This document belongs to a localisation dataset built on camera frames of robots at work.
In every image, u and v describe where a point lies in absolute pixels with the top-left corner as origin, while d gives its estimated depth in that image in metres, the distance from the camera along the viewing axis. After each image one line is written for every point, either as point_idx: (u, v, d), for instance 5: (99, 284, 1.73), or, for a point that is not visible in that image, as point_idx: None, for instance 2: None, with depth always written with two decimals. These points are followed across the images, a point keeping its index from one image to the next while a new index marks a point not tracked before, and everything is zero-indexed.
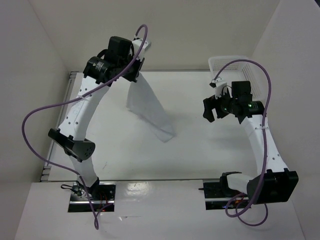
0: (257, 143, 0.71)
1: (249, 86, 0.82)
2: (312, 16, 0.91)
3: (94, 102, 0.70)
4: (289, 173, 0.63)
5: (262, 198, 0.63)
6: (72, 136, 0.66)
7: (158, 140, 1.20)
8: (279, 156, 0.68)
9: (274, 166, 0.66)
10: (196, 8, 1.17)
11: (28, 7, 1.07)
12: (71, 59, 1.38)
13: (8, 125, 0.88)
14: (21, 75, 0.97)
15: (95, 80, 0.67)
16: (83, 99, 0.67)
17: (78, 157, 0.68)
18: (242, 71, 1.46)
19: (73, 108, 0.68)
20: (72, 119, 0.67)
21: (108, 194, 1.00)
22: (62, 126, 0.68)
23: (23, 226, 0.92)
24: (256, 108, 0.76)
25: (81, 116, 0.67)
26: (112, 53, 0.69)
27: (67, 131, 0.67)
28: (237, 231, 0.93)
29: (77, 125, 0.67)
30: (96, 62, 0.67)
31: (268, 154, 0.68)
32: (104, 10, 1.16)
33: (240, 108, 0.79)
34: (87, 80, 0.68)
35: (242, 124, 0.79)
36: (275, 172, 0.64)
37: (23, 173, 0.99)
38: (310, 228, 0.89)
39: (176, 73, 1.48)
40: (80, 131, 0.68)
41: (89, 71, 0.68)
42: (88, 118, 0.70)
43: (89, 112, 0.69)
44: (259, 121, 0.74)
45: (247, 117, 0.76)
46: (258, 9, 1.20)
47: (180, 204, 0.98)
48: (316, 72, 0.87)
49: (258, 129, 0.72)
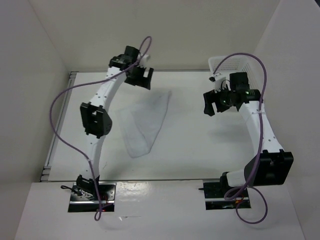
0: (253, 126, 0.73)
1: (245, 76, 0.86)
2: (311, 15, 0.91)
3: (117, 85, 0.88)
4: (284, 154, 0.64)
5: (258, 180, 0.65)
6: (101, 106, 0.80)
7: (158, 139, 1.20)
8: (275, 139, 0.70)
9: (269, 147, 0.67)
10: (195, 9, 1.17)
11: (28, 8, 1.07)
12: (71, 59, 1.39)
13: (7, 126, 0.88)
14: (21, 76, 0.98)
15: (118, 69, 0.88)
16: (110, 80, 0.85)
17: (102, 129, 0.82)
18: (242, 71, 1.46)
19: (102, 87, 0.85)
20: (101, 93, 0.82)
21: (108, 195, 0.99)
22: (92, 100, 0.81)
23: (23, 227, 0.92)
24: (253, 96, 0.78)
25: (108, 92, 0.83)
26: (128, 54, 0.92)
27: (96, 102, 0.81)
28: (238, 231, 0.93)
29: (105, 98, 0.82)
30: (118, 59, 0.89)
31: (264, 137, 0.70)
32: (103, 10, 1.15)
33: (238, 96, 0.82)
34: (112, 69, 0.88)
35: (239, 111, 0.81)
36: (271, 153, 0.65)
37: (24, 173, 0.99)
38: (310, 228, 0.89)
39: (177, 73, 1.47)
40: (106, 104, 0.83)
41: (112, 63, 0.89)
42: (111, 96, 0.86)
43: (113, 92, 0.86)
44: (256, 106, 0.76)
45: (244, 103, 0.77)
46: (258, 9, 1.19)
47: (180, 204, 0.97)
48: (315, 72, 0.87)
49: (255, 114, 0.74)
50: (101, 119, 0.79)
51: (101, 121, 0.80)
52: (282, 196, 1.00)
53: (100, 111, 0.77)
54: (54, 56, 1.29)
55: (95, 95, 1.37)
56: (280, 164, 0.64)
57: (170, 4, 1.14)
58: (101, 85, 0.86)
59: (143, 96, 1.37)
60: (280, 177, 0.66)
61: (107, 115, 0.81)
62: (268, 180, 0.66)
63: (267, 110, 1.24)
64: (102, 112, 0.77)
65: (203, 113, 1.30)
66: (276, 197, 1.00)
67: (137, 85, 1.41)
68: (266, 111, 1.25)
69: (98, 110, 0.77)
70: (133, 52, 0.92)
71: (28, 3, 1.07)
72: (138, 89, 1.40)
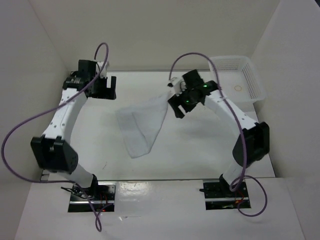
0: (224, 113, 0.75)
1: (196, 73, 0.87)
2: (311, 15, 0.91)
3: (75, 108, 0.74)
4: (262, 124, 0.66)
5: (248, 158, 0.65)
6: (60, 137, 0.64)
7: (158, 140, 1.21)
8: (247, 116, 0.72)
9: (247, 124, 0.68)
10: (195, 9, 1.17)
11: (28, 8, 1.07)
12: (71, 59, 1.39)
13: (8, 125, 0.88)
14: (21, 76, 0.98)
15: (76, 89, 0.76)
16: (67, 104, 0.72)
17: (64, 166, 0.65)
18: (242, 71, 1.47)
19: (57, 113, 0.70)
20: (57, 122, 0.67)
21: (108, 195, 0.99)
22: (46, 131, 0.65)
23: (23, 226, 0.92)
24: (211, 87, 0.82)
25: (67, 119, 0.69)
26: (83, 71, 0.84)
27: (53, 133, 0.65)
28: (238, 231, 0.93)
29: (64, 127, 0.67)
30: (73, 78, 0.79)
31: (238, 117, 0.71)
32: (103, 10, 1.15)
33: (199, 93, 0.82)
34: (67, 91, 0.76)
35: (206, 105, 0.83)
36: (249, 129, 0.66)
37: (24, 173, 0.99)
38: (310, 228, 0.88)
39: (177, 73, 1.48)
40: (66, 133, 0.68)
41: (67, 86, 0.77)
42: (71, 123, 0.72)
43: (72, 117, 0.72)
44: (218, 95, 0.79)
45: (206, 96, 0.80)
46: (258, 10, 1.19)
47: (180, 204, 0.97)
48: (315, 72, 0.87)
49: (221, 102, 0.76)
50: (61, 153, 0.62)
51: (61, 156, 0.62)
52: (282, 197, 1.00)
53: (59, 142, 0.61)
54: (54, 56, 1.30)
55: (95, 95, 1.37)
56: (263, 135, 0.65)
57: (170, 4, 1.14)
58: (56, 111, 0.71)
59: (143, 96, 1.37)
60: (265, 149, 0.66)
61: (69, 147, 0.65)
62: (257, 155, 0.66)
63: (267, 110, 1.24)
64: (61, 144, 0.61)
65: (203, 113, 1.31)
66: (277, 197, 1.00)
67: (137, 85, 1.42)
68: (266, 110, 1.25)
69: (56, 141, 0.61)
70: (88, 66, 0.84)
71: (29, 4, 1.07)
72: (139, 89, 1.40)
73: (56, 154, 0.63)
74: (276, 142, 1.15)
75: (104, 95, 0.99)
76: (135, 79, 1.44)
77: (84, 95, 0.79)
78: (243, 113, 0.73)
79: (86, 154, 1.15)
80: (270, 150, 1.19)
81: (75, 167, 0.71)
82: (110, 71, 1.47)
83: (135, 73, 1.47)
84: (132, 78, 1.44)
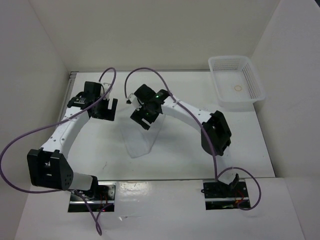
0: (183, 114, 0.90)
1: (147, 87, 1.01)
2: (312, 16, 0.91)
3: (77, 126, 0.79)
4: (215, 114, 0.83)
5: (217, 145, 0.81)
6: (58, 150, 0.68)
7: (158, 139, 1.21)
8: (201, 110, 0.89)
9: (204, 117, 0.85)
10: (195, 9, 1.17)
11: (28, 8, 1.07)
12: (71, 59, 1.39)
13: (8, 125, 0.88)
14: (21, 76, 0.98)
15: (80, 107, 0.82)
16: (69, 121, 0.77)
17: (58, 181, 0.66)
18: (242, 71, 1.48)
19: (58, 129, 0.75)
20: (57, 136, 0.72)
21: (108, 195, 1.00)
22: (45, 144, 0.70)
23: (23, 227, 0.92)
24: (162, 95, 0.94)
25: (66, 134, 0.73)
26: (89, 93, 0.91)
27: (51, 147, 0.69)
28: (238, 231, 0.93)
29: (63, 141, 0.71)
30: (78, 98, 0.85)
31: (195, 114, 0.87)
32: (103, 10, 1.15)
33: (154, 104, 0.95)
34: (71, 109, 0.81)
35: (164, 112, 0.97)
36: (208, 121, 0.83)
37: (24, 173, 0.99)
38: (310, 228, 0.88)
39: (177, 73, 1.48)
40: (64, 148, 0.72)
41: (72, 104, 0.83)
42: (71, 139, 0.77)
43: (72, 133, 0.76)
44: (171, 100, 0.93)
45: (162, 104, 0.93)
46: (258, 10, 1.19)
47: (180, 204, 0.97)
48: (315, 72, 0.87)
49: (175, 105, 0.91)
50: (57, 167, 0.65)
51: (57, 169, 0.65)
52: (282, 196, 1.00)
53: (55, 156, 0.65)
54: (54, 56, 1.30)
55: None
56: (220, 122, 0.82)
57: (169, 4, 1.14)
58: (58, 127, 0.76)
59: None
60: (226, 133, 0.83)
61: (66, 163, 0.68)
62: (225, 138, 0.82)
63: (267, 110, 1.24)
64: (57, 158, 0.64)
65: None
66: (277, 197, 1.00)
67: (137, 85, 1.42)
68: (266, 110, 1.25)
69: (53, 155, 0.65)
70: (93, 89, 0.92)
71: (29, 4, 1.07)
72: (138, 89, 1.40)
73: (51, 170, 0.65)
74: (276, 142, 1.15)
75: (105, 116, 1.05)
76: (135, 78, 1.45)
77: (87, 115, 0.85)
78: (198, 109, 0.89)
79: (86, 153, 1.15)
80: (270, 150, 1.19)
81: (70, 185, 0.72)
82: (111, 71, 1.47)
83: (135, 73, 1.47)
84: (133, 78, 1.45)
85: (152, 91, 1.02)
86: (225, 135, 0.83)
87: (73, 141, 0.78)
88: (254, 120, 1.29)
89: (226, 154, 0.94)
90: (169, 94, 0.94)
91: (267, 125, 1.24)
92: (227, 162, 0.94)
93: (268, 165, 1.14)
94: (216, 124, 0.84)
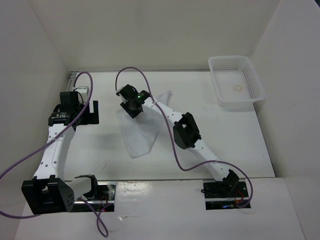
0: (158, 113, 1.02)
1: (131, 88, 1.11)
2: (311, 16, 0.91)
3: (65, 143, 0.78)
4: (186, 115, 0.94)
5: (185, 140, 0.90)
6: (53, 175, 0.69)
7: (157, 139, 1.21)
8: (174, 111, 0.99)
9: (176, 118, 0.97)
10: (195, 9, 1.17)
11: (28, 9, 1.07)
12: (71, 59, 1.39)
13: (7, 125, 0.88)
14: (21, 76, 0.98)
15: (63, 123, 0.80)
16: (57, 140, 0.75)
17: (61, 206, 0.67)
18: (242, 71, 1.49)
19: (47, 151, 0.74)
20: (48, 161, 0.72)
21: (108, 195, 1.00)
22: (37, 173, 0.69)
23: (22, 227, 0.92)
24: (143, 96, 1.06)
25: (57, 156, 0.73)
26: (68, 104, 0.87)
27: (45, 173, 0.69)
28: (238, 230, 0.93)
29: (55, 164, 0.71)
30: (59, 113, 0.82)
31: (168, 114, 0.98)
32: (103, 10, 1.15)
33: (135, 103, 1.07)
34: (54, 127, 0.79)
35: (144, 110, 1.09)
36: (180, 121, 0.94)
37: (25, 173, 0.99)
38: (310, 227, 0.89)
39: (177, 73, 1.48)
40: (59, 170, 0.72)
41: (53, 121, 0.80)
42: (63, 157, 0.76)
43: (63, 152, 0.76)
44: (151, 100, 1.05)
45: (142, 104, 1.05)
46: (258, 10, 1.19)
47: (179, 204, 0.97)
48: (315, 72, 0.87)
49: (154, 105, 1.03)
50: (57, 193, 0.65)
51: (57, 196, 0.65)
52: (282, 196, 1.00)
53: (52, 182, 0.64)
54: (54, 56, 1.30)
55: (95, 94, 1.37)
56: (190, 122, 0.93)
57: (169, 5, 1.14)
58: (46, 149, 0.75)
59: None
60: (194, 132, 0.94)
61: (65, 186, 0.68)
62: (192, 136, 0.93)
63: (267, 110, 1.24)
64: (55, 184, 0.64)
65: (203, 113, 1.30)
66: (277, 198, 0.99)
67: (137, 85, 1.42)
68: (266, 110, 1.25)
69: (50, 182, 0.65)
70: (71, 99, 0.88)
71: (28, 5, 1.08)
72: (138, 89, 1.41)
73: (51, 195, 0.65)
74: (276, 141, 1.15)
75: (88, 121, 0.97)
76: (135, 78, 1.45)
77: (72, 129, 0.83)
78: (172, 110, 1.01)
79: (85, 154, 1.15)
80: (270, 150, 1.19)
81: (74, 203, 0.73)
82: (110, 71, 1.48)
83: (135, 73, 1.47)
84: (132, 78, 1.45)
85: (135, 90, 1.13)
86: (194, 132, 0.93)
87: (65, 158, 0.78)
88: (254, 120, 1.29)
89: (200, 147, 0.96)
90: (150, 95, 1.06)
91: (267, 126, 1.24)
92: (207, 156, 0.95)
93: (268, 165, 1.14)
94: (187, 123, 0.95)
